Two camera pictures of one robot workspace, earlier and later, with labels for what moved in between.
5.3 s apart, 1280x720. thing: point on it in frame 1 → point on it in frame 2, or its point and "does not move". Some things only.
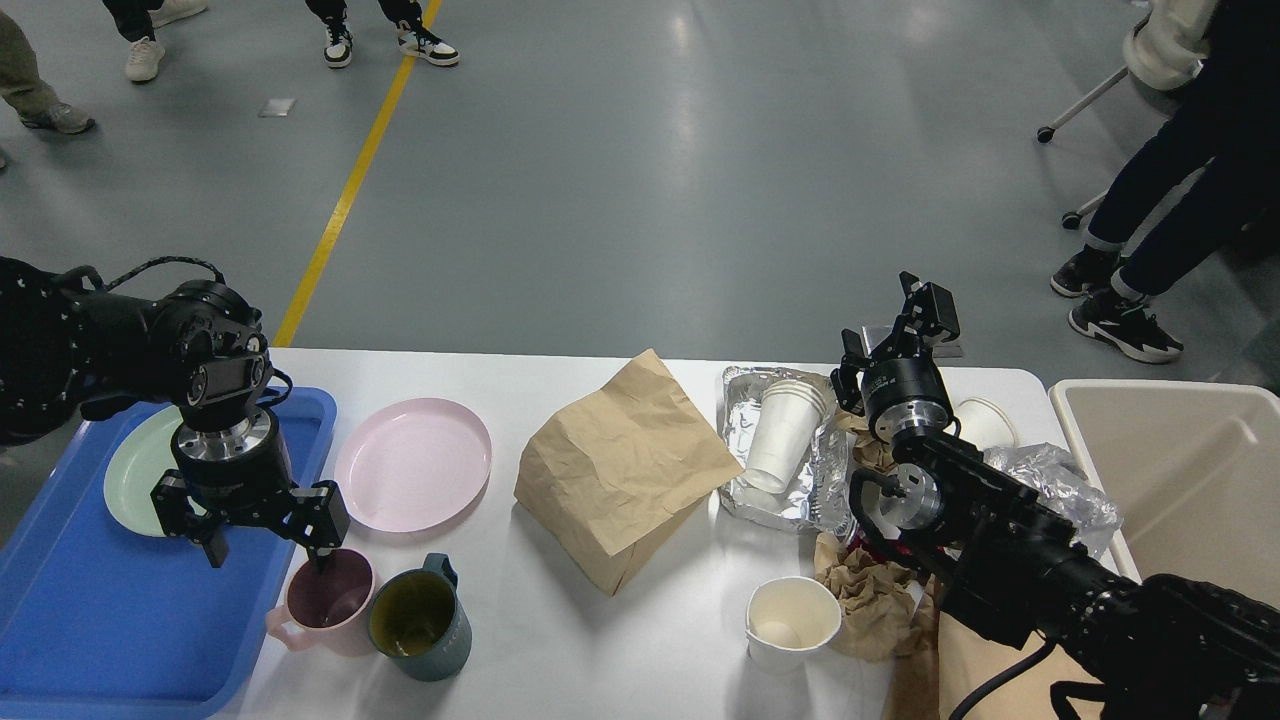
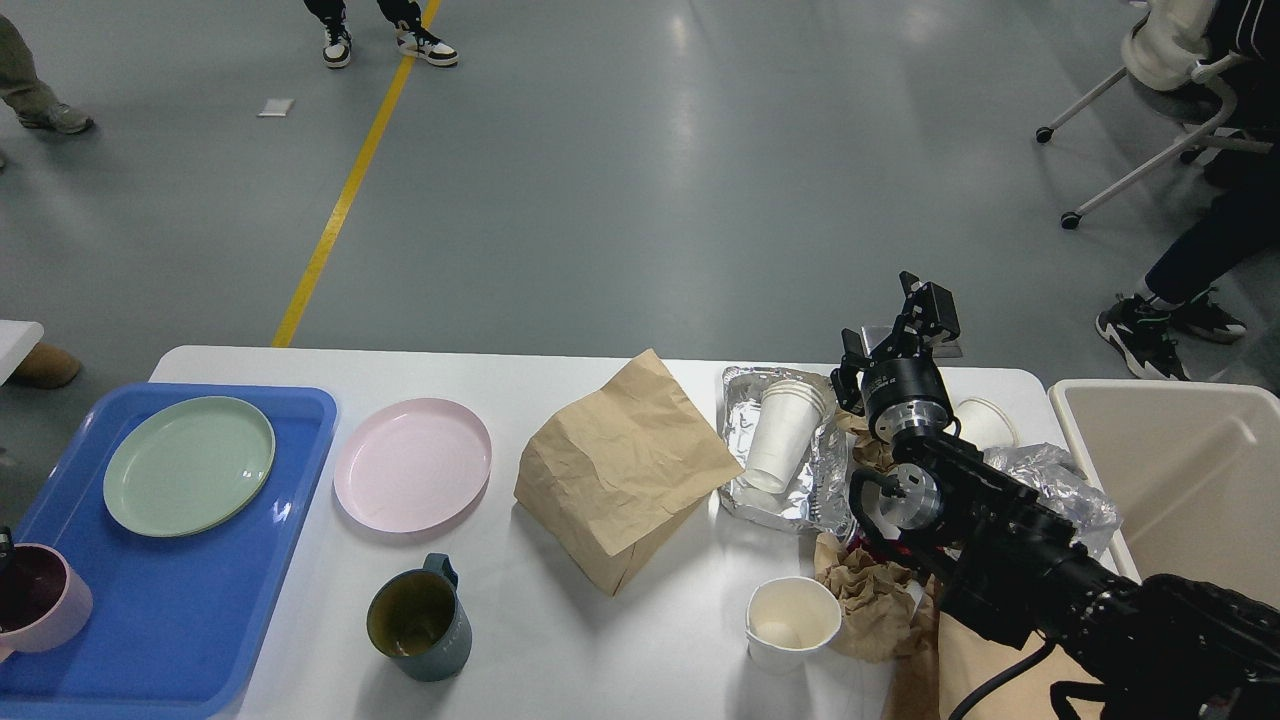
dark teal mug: [419, 622] does not move
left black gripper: [241, 473] → [7, 549]
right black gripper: [902, 391] does not move
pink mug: [323, 613] → [43, 602]
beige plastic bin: [1194, 469] does not move
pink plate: [411, 464] does not move
